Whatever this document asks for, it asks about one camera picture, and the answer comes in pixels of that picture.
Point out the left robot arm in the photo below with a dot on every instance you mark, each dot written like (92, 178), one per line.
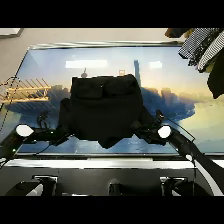
(10, 143)

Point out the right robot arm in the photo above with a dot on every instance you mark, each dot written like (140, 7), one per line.
(187, 146)

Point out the brown garment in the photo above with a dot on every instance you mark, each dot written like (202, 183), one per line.
(175, 32)

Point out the black and white checked garment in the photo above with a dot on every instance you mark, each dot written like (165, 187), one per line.
(200, 46)

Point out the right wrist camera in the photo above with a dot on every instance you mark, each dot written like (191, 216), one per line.
(159, 117)

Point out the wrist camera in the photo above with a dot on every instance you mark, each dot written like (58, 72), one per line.
(159, 117)
(43, 120)

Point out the silver frame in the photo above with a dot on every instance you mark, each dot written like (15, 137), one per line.
(100, 163)

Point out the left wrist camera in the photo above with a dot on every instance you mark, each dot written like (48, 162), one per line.
(43, 120)

